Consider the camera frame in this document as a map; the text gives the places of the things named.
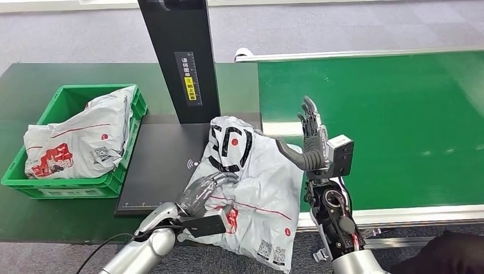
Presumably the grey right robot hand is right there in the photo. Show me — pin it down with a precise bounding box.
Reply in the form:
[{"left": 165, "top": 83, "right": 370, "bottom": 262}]
[{"left": 275, "top": 95, "right": 330, "bottom": 172}]

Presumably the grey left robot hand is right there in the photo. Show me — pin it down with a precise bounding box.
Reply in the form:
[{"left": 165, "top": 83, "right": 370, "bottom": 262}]
[{"left": 176, "top": 172, "right": 240, "bottom": 219}]

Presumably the white courier bag black print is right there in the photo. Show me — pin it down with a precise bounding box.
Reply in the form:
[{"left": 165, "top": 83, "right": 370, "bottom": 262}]
[{"left": 178, "top": 115, "right": 305, "bottom": 274}]

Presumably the black scanner machine with column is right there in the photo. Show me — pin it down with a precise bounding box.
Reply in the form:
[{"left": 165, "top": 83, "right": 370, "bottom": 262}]
[{"left": 114, "top": 0, "right": 263, "bottom": 216}]

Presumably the green conveyor belt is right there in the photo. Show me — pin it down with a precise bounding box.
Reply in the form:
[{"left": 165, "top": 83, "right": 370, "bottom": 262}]
[{"left": 257, "top": 50, "right": 484, "bottom": 212}]

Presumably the yellow black label on column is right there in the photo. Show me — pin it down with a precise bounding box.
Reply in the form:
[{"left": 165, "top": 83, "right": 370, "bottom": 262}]
[{"left": 174, "top": 51, "right": 203, "bottom": 107}]

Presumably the white courier bag red print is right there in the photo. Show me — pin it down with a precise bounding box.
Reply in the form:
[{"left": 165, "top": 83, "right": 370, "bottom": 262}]
[{"left": 23, "top": 85, "right": 136, "bottom": 180}]

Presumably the green plastic crate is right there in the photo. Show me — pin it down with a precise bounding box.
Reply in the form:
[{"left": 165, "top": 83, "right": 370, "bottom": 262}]
[{"left": 1, "top": 83, "right": 148, "bottom": 200}]

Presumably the black rounded object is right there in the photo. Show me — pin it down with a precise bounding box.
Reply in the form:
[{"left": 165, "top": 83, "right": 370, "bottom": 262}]
[{"left": 389, "top": 231, "right": 484, "bottom": 274}]

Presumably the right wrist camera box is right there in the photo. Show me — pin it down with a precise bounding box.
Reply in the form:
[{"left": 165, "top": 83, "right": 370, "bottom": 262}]
[{"left": 326, "top": 134, "right": 356, "bottom": 179}]

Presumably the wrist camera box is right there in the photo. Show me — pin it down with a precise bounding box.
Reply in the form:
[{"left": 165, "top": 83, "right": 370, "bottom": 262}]
[
  {"left": 181, "top": 213, "right": 228, "bottom": 239},
  {"left": 326, "top": 134, "right": 356, "bottom": 179}
]

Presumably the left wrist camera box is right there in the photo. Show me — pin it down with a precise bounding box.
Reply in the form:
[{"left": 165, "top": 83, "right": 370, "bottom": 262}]
[{"left": 181, "top": 213, "right": 228, "bottom": 239}]

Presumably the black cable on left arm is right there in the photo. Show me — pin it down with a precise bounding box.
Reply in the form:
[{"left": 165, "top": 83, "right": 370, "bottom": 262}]
[{"left": 75, "top": 224, "right": 184, "bottom": 274}]

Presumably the aluminium conveyor frame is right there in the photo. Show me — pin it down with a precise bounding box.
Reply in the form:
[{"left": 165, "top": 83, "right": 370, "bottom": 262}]
[{"left": 233, "top": 45, "right": 484, "bottom": 251}]

